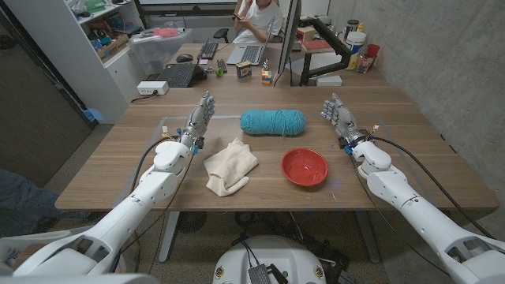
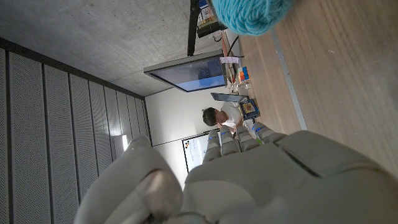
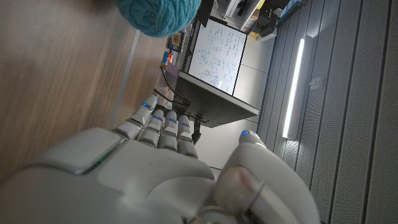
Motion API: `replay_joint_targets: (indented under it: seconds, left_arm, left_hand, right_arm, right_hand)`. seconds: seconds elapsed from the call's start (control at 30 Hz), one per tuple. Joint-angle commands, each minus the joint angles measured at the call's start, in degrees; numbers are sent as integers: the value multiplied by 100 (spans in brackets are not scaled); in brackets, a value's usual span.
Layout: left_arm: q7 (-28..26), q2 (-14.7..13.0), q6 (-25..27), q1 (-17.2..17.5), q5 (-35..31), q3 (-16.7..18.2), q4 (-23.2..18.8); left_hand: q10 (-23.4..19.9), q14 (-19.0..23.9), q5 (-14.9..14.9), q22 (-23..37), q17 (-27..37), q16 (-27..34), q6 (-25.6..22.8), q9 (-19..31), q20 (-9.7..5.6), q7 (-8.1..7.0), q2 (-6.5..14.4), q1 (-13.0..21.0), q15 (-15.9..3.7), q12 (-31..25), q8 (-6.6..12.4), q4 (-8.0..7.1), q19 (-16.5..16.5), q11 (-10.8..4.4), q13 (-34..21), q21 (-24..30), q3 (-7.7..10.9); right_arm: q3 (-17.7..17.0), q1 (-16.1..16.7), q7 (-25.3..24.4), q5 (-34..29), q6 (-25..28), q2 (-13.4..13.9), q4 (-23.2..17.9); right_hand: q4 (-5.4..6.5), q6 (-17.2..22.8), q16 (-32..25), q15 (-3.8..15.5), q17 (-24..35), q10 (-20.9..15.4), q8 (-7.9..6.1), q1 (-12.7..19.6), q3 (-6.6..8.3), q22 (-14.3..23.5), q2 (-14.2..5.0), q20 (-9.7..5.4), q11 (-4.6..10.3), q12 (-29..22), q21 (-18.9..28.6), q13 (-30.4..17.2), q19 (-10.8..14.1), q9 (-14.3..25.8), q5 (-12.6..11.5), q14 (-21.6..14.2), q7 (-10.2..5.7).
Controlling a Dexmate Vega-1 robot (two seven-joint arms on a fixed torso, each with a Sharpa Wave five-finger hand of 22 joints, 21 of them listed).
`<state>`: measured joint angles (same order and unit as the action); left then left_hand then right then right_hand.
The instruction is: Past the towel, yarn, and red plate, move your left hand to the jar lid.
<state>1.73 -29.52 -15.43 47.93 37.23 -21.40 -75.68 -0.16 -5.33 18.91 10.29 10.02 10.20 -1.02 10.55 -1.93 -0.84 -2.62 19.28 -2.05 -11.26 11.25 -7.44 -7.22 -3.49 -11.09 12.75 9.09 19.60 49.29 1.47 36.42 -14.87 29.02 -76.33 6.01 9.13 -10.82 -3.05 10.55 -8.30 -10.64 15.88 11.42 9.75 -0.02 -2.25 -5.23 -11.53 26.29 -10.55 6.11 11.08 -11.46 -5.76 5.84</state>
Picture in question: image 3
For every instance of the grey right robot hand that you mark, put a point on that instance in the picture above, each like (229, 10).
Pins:
(149, 174)

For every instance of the teal yarn skein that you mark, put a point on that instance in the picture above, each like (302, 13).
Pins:
(155, 15)

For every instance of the computer monitor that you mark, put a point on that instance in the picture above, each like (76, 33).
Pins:
(211, 105)

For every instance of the pink paper note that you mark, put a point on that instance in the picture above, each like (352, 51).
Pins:
(173, 70)

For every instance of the colourful puzzle cube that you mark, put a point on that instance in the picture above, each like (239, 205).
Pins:
(164, 58)

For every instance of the small printed box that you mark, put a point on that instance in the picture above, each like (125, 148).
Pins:
(175, 40)

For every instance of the whiteboard with writing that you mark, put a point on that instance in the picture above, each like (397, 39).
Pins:
(217, 53)

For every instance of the long ceiling light strip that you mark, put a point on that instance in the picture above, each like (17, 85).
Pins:
(293, 90)

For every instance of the white shelf cabinet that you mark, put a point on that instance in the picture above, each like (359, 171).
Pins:
(231, 9)

